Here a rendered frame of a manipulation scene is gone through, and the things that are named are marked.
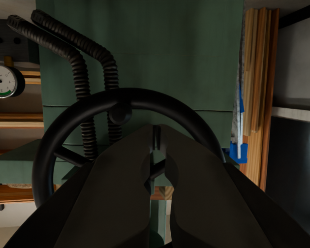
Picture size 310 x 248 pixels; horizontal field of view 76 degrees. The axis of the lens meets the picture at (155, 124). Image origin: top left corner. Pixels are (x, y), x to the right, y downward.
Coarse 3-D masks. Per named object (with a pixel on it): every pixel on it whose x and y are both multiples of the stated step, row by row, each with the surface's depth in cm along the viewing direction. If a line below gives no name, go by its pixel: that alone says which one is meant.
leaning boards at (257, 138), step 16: (256, 16) 160; (272, 16) 162; (256, 32) 164; (272, 32) 162; (256, 48) 165; (272, 48) 163; (256, 64) 166; (272, 64) 164; (256, 80) 166; (272, 80) 165; (256, 96) 167; (272, 96) 168; (256, 112) 169; (256, 128) 171; (256, 144) 184; (256, 160) 185; (256, 176) 186
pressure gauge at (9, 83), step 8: (8, 56) 39; (0, 64) 37; (8, 64) 39; (0, 72) 38; (8, 72) 38; (16, 72) 39; (8, 80) 38; (16, 80) 38; (24, 80) 40; (0, 88) 38; (8, 88) 38; (16, 88) 38; (24, 88) 40; (0, 96) 38; (8, 96) 38
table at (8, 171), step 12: (36, 144) 60; (0, 156) 49; (12, 156) 49; (24, 156) 49; (228, 156) 54; (0, 168) 47; (12, 168) 47; (24, 168) 47; (60, 168) 47; (72, 168) 43; (0, 180) 48; (12, 180) 48; (24, 180) 48; (60, 180) 48; (156, 180) 48; (168, 180) 48
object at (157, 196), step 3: (156, 186) 57; (156, 189) 57; (156, 192) 57; (153, 195) 57; (156, 195) 57; (159, 195) 57; (150, 198) 57; (153, 198) 57; (156, 198) 57; (159, 198) 57; (162, 198) 57
